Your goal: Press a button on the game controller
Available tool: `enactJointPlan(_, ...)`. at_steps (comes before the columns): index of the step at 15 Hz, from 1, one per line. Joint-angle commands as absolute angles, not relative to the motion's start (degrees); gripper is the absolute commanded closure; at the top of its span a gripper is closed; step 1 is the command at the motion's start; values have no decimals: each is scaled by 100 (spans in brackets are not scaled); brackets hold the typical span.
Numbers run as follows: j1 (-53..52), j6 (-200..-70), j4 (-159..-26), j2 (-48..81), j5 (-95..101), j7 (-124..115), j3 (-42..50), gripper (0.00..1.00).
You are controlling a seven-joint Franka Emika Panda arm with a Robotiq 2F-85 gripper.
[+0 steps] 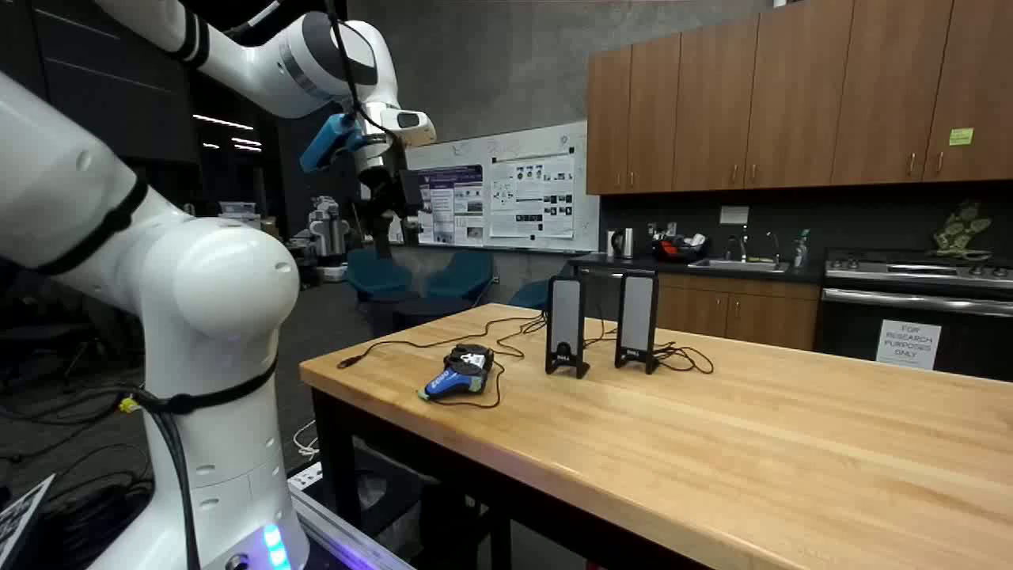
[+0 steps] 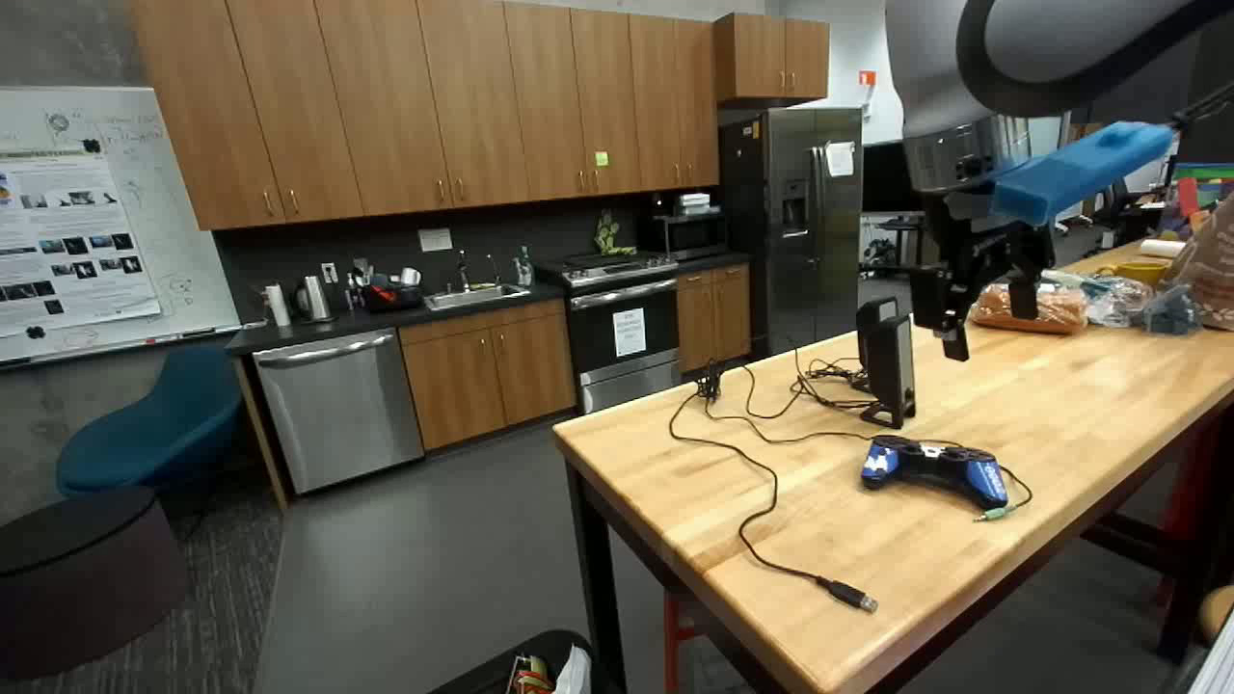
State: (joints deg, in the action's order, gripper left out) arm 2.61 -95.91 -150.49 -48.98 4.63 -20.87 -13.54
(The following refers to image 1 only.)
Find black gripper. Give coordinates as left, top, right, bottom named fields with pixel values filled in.
left=359, top=153, right=404, bottom=249

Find blue black game controller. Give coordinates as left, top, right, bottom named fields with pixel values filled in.
left=420, top=344, right=495, bottom=402

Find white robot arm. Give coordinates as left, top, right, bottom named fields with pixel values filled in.
left=0, top=0, right=437, bottom=570

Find teal lounge chair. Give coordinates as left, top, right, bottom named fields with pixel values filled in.
left=345, top=249, right=498, bottom=309

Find white research poster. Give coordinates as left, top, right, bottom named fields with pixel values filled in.
left=408, top=119, right=602, bottom=254

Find left black desktop speaker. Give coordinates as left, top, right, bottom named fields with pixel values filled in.
left=544, top=274, right=588, bottom=378

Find black desktop speaker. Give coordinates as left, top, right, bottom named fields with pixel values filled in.
left=613, top=273, right=660, bottom=374
left=544, top=274, right=588, bottom=378

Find right black desktop speaker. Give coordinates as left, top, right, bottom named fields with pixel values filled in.
left=613, top=273, right=660, bottom=374

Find black red bowl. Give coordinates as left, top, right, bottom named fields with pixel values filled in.
left=652, top=233, right=709, bottom=262

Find brown lower kitchen cabinet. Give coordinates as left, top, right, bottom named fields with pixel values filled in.
left=655, top=273, right=816, bottom=348

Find wooden butcher block table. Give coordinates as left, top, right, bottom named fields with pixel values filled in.
left=301, top=305, right=1013, bottom=570

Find white paper sign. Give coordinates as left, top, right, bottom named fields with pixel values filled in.
left=876, top=320, right=942, bottom=369

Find green potted plant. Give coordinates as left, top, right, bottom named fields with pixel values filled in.
left=934, top=204, right=991, bottom=258

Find green sticky note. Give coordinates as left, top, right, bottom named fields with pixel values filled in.
left=946, top=126, right=974, bottom=150

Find stainless steel oven range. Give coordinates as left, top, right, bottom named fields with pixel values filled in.
left=816, top=249, right=1013, bottom=380

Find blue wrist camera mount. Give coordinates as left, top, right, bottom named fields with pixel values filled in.
left=301, top=114, right=365, bottom=175

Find black speaker cable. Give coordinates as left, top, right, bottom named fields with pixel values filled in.
left=337, top=309, right=718, bottom=412

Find brown wooden wall cabinets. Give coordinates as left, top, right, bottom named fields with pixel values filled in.
left=587, top=0, right=1013, bottom=195

